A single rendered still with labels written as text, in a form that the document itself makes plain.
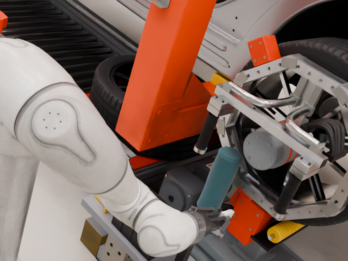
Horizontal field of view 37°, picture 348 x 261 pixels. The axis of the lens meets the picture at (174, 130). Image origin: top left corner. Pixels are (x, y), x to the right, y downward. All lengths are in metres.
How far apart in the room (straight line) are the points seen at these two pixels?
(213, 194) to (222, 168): 0.12
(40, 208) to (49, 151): 1.71
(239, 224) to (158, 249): 0.78
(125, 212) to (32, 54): 0.56
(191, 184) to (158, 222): 0.93
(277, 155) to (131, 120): 0.66
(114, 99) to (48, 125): 1.66
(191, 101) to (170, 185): 0.36
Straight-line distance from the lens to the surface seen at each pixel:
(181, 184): 2.15
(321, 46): 1.77
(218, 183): 1.83
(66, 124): 0.74
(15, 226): 1.09
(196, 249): 2.28
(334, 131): 1.56
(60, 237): 2.34
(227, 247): 2.23
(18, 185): 1.00
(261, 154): 1.66
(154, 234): 1.23
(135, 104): 1.99
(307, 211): 1.81
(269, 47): 1.78
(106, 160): 0.80
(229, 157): 1.78
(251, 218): 1.94
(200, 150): 1.71
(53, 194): 2.54
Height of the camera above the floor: 1.65
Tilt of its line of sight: 30 degrees down
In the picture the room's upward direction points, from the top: 19 degrees clockwise
